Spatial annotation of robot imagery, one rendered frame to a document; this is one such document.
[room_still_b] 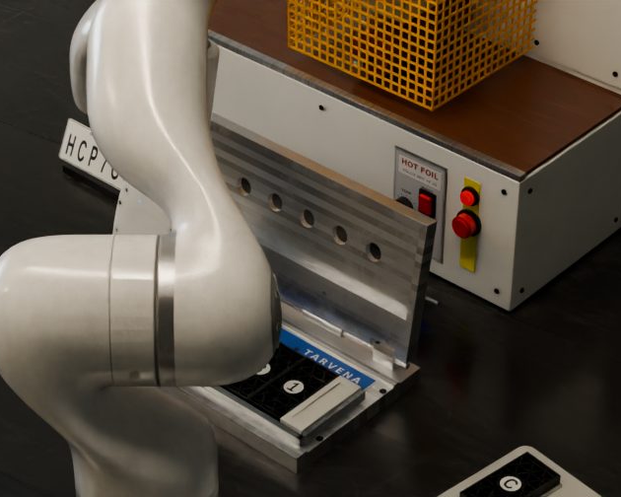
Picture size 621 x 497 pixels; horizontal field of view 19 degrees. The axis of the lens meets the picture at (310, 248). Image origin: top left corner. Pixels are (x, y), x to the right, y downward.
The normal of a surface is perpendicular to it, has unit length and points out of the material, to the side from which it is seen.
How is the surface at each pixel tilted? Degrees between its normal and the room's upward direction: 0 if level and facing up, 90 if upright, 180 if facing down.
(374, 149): 90
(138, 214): 78
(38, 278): 28
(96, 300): 43
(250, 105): 90
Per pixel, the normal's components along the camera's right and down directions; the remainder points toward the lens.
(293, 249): -0.66, 0.29
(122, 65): -0.30, -0.29
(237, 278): 0.33, -0.28
